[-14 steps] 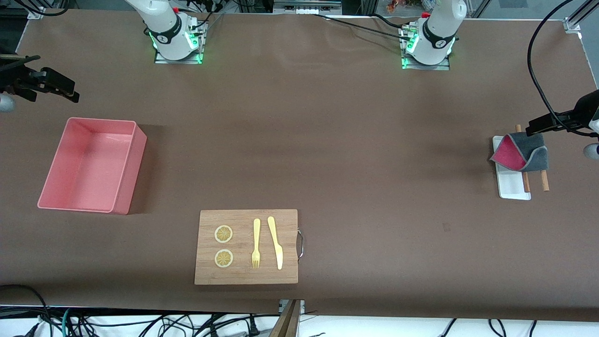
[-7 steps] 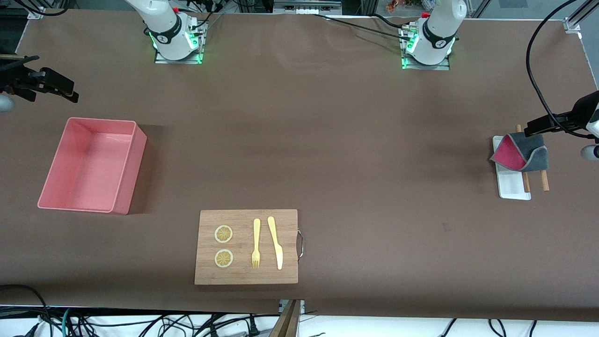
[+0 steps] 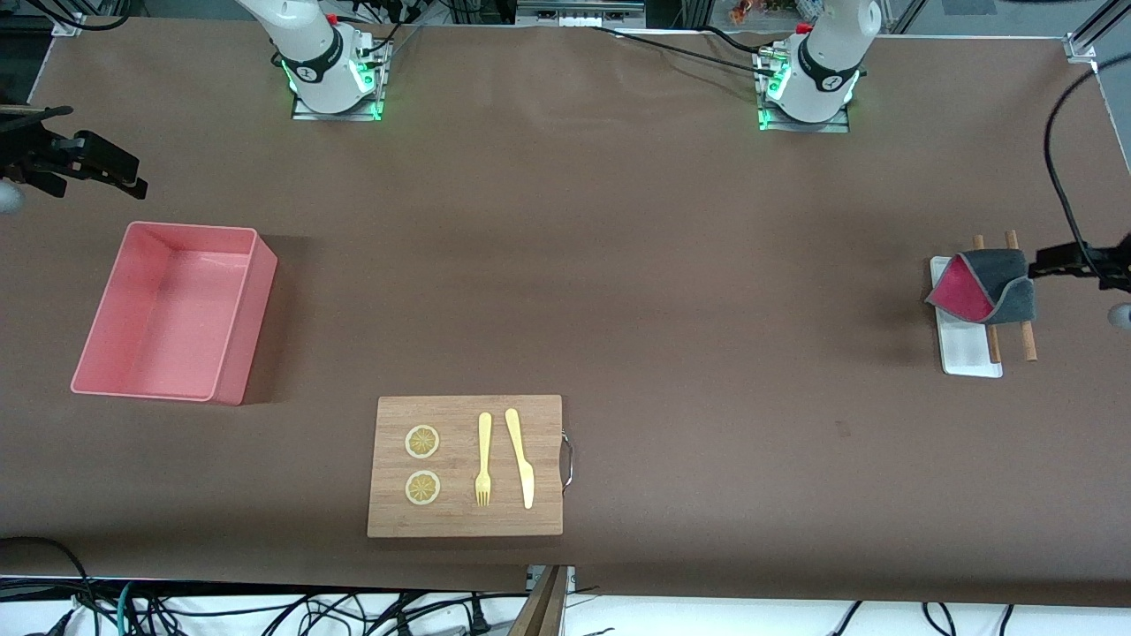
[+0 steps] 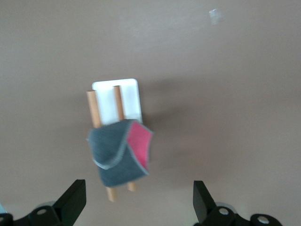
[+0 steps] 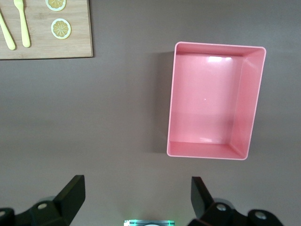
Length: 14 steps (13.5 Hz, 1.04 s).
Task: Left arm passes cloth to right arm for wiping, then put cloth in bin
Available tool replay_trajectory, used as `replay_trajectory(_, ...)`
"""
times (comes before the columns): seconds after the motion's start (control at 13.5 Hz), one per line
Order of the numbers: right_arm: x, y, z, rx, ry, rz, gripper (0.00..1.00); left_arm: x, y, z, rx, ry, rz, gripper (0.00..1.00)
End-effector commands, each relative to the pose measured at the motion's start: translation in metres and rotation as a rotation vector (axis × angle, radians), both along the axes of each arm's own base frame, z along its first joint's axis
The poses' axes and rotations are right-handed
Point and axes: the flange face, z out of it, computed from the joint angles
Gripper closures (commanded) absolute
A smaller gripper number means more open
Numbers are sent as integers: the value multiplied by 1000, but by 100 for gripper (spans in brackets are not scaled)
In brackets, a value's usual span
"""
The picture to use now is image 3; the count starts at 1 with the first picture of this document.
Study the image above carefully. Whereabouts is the pink plastic bin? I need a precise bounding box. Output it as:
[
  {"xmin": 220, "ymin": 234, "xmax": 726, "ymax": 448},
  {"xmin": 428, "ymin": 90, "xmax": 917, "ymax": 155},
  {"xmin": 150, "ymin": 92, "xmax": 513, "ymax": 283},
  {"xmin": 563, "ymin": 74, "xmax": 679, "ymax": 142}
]
[{"xmin": 71, "ymin": 221, "xmax": 278, "ymax": 406}]

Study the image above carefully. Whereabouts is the yellow plastic fork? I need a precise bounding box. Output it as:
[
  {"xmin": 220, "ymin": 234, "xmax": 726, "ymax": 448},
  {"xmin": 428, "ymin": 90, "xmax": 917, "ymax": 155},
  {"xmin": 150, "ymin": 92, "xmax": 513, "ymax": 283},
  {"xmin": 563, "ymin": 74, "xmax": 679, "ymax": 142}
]
[{"xmin": 474, "ymin": 412, "xmax": 493, "ymax": 507}]

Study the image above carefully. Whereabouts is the white rectangular tray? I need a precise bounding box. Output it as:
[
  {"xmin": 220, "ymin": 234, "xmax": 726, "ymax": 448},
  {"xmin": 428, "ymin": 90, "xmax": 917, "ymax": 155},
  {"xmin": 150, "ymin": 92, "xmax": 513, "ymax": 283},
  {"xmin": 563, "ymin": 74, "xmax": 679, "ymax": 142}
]
[{"xmin": 930, "ymin": 256, "xmax": 1004, "ymax": 379}]

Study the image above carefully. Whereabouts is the metal table edge bracket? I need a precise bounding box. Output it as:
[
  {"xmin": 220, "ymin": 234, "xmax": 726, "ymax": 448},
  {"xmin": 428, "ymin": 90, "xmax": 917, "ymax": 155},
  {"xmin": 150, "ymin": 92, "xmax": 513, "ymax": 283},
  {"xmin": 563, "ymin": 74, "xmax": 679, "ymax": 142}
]
[{"xmin": 527, "ymin": 565, "xmax": 577, "ymax": 594}]

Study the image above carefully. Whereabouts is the yellow plastic knife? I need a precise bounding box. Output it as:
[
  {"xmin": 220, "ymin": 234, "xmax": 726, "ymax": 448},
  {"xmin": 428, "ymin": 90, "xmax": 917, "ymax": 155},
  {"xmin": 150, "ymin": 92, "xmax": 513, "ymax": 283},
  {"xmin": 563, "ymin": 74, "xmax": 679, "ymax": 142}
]
[{"xmin": 505, "ymin": 407, "xmax": 536, "ymax": 511}]

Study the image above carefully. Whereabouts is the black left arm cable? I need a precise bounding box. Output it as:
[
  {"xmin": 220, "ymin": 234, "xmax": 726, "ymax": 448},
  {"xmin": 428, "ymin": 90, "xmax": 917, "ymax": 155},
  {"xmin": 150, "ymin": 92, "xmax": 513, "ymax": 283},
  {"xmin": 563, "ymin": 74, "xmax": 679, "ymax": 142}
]
[{"xmin": 1044, "ymin": 64, "xmax": 1131, "ymax": 266}]

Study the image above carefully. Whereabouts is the grey power strip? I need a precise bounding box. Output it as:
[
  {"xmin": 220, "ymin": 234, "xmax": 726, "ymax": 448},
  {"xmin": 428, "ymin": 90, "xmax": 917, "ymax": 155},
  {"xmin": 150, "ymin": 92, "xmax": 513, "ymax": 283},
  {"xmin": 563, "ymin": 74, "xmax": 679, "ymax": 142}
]
[{"xmin": 517, "ymin": 0, "xmax": 648, "ymax": 27}]

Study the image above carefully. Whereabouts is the grey and red cloth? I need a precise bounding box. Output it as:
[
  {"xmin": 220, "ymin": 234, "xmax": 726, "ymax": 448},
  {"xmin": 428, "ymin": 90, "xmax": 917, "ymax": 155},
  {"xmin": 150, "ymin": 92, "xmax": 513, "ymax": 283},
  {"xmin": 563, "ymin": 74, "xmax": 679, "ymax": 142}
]
[{"xmin": 925, "ymin": 248, "xmax": 1036, "ymax": 326}]

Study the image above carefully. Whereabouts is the aluminium frame post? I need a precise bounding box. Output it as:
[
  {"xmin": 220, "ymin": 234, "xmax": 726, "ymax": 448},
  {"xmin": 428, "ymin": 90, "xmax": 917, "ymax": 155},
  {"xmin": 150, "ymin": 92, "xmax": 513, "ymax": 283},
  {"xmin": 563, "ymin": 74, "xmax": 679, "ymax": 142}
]
[{"xmin": 1064, "ymin": 0, "xmax": 1131, "ymax": 63}]

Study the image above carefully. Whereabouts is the aluminium frame corner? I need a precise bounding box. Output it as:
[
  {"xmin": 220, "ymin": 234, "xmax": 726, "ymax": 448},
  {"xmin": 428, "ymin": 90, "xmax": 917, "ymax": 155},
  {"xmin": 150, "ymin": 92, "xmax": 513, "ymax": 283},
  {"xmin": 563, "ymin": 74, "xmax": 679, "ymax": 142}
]
[{"xmin": 49, "ymin": 0, "xmax": 89, "ymax": 38}]

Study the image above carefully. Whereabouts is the wooden cutting board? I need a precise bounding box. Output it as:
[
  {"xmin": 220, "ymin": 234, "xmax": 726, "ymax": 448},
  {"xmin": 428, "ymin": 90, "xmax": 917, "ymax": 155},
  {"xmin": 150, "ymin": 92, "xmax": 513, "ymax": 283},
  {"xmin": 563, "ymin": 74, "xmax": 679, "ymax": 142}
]
[{"xmin": 367, "ymin": 395, "xmax": 565, "ymax": 539}]

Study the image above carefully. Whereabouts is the black table cable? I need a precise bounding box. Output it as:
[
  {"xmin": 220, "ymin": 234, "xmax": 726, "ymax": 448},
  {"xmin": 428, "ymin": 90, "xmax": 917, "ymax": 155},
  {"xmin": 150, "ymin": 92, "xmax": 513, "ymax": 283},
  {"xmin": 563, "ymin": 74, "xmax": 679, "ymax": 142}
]
[
  {"xmin": 588, "ymin": 25, "xmax": 780, "ymax": 77},
  {"xmin": 702, "ymin": 25, "xmax": 796, "ymax": 57}
]

